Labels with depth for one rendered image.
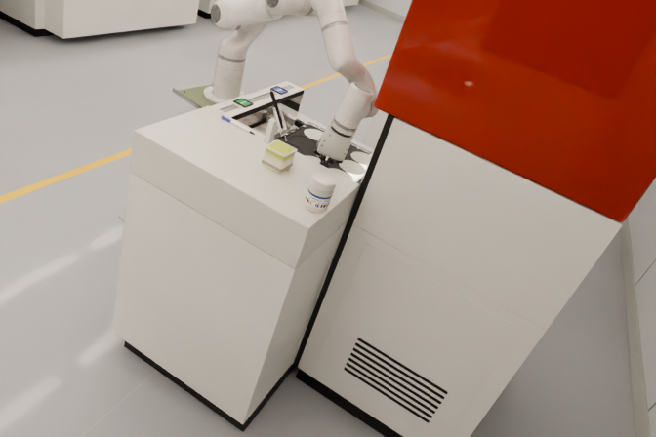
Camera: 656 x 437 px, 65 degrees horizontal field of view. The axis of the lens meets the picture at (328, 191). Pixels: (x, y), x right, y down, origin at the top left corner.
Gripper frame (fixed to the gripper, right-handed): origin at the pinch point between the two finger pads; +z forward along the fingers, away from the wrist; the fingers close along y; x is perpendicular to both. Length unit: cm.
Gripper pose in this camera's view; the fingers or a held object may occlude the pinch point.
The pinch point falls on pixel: (322, 167)
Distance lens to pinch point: 177.8
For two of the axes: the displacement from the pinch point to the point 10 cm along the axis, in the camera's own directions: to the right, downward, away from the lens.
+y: -9.1, -3.3, -2.6
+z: -4.1, 7.8, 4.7
